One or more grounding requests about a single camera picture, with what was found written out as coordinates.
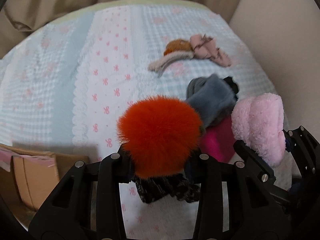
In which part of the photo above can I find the pink fluffy scrunchie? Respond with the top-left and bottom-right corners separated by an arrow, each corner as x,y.
231,93 -> 285,167

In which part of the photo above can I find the magenta plush pouch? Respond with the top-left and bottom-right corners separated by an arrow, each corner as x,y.
200,116 -> 235,163

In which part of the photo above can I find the blue-grey plush cloth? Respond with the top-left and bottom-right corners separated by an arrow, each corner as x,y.
185,74 -> 239,128

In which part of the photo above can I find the red fluffy pom-pom scrunchie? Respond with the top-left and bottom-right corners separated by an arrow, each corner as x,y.
116,94 -> 206,204

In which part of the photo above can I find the pink fabric bow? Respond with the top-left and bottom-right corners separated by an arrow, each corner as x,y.
189,34 -> 232,67

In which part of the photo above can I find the cardboard box with pink lining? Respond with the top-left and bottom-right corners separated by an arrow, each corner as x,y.
0,143 -> 91,212

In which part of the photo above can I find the checked blue pink bedspread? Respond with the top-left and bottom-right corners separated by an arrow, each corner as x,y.
0,3 -> 302,240

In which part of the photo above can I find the pale green mattress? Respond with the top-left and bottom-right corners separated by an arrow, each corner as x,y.
49,0 -> 210,24

